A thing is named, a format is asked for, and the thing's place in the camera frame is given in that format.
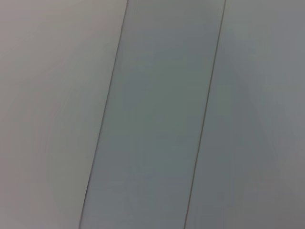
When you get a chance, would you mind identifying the grey partition screen panel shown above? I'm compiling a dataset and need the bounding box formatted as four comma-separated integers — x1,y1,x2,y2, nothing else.
0,0,128,229
184,0,305,229
80,0,226,229

